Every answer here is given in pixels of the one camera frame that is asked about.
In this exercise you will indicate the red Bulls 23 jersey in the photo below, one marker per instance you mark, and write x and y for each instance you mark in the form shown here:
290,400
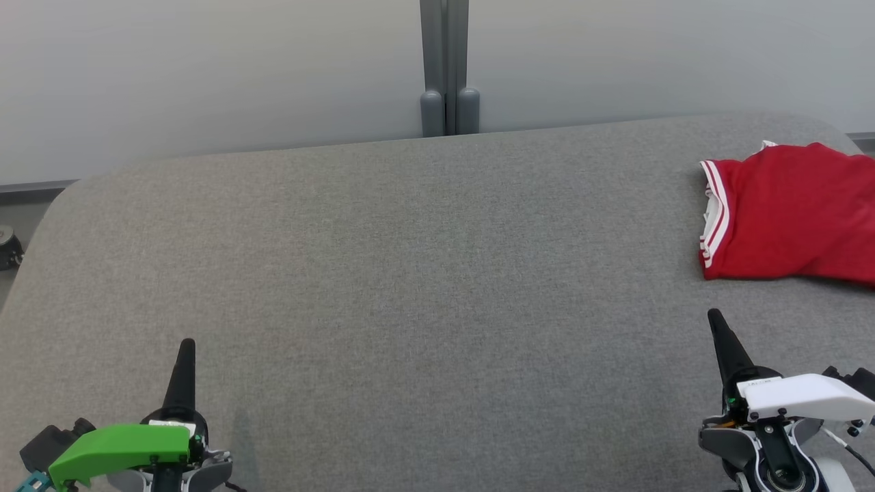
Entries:
793,212

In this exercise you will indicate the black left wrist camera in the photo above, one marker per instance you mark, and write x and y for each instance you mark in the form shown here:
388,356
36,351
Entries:
48,444

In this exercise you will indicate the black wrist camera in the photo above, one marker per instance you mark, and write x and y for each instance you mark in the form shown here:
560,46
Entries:
48,444
858,379

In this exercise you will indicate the grey partition post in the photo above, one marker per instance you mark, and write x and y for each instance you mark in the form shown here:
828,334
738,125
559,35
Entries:
444,48

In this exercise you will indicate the dark round floor device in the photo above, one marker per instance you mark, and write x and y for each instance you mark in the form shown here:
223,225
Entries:
8,249

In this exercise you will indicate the grey cylinder post foot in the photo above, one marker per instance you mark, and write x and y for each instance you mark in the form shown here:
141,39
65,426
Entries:
468,109
431,113

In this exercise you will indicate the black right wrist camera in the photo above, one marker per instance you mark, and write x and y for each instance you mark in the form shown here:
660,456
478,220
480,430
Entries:
858,379

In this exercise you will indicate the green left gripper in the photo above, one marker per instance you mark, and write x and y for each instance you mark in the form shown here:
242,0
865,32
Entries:
116,451

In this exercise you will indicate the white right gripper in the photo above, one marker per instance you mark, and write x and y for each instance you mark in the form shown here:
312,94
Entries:
806,400

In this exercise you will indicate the dark grey baseboard strip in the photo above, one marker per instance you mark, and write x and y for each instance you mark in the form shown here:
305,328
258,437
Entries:
863,141
37,186

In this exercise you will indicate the teal left camera connector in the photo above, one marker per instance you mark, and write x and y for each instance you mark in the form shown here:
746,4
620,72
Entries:
31,484

